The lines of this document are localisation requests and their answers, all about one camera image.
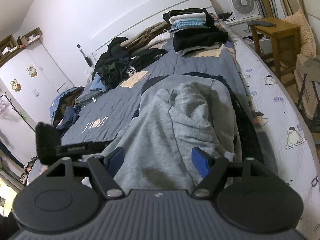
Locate whitish garment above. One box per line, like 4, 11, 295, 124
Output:
150, 31, 176, 48

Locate folded dark grey garments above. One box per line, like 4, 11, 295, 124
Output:
74, 89, 105, 107

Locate white wardrobe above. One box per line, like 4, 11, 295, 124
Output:
0, 41, 76, 141

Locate white headboard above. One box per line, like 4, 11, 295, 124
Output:
91, 0, 213, 53

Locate orange checked cushion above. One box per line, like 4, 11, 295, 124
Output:
284, 8, 318, 57

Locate phone holder stick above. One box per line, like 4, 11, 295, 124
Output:
77, 44, 94, 67

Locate cardboard box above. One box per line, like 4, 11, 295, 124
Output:
0, 34, 20, 59
21, 27, 44, 46

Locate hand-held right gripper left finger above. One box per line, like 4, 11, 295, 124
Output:
46, 147, 125, 200

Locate dark grey flat object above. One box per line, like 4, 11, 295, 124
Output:
247, 20, 277, 29

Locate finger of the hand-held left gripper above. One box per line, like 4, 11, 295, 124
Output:
91, 141, 118, 154

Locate khaki folded blanket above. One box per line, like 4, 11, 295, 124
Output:
121, 21, 173, 49

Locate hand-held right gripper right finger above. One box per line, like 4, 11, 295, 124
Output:
191, 147, 270, 200

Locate small black folded garment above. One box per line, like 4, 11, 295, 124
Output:
163, 8, 209, 22

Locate small black bag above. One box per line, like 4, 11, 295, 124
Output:
219, 12, 236, 23

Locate thick navy dotted folded garment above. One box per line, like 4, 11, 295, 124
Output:
132, 72, 264, 166

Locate white folded garment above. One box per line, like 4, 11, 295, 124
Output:
169, 14, 206, 25

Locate black coat rack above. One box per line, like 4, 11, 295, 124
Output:
0, 92, 36, 133

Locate black crumpled garment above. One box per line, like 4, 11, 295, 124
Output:
130, 48, 169, 71

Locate grey quilt with fish prints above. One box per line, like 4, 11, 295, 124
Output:
25, 39, 248, 186

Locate light grey long-sleeve shirt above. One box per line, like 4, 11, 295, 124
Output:
117, 81, 237, 193

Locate brown garment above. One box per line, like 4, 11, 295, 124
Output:
54, 87, 85, 121

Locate black folded garment pile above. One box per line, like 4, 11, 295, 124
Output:
172, 26, 229, 53

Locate grey folded sweatshirt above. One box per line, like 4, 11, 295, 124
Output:
139, 74, 238, 140

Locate light blue garment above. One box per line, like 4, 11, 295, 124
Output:
89, 76, 109, 92

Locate light blue checked towel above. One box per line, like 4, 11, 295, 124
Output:
175, 20, 208, 29

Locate navy blue garment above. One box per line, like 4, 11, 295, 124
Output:
61, 106, 81, 131

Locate wooden stool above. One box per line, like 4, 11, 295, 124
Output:
250, 17, 302, 84

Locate white box fan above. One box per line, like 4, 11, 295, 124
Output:
224, 0, 264, 21

